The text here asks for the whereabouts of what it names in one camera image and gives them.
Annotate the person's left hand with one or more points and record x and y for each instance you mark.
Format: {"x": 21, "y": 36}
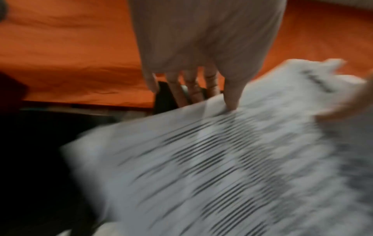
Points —
{"x": 204, "y": 36}

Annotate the person's right hand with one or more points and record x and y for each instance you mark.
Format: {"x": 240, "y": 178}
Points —
{"x": 358, "y": 101}

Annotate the printed paper bundle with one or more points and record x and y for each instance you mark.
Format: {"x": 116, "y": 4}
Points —
{"x": 218, "y": 172}

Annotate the red-orange cloth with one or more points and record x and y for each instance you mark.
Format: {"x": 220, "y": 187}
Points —
{"x": 64, "y": 50}

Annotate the black computer monitor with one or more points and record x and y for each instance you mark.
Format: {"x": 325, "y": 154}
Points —
{"x": 35, "y": 161}

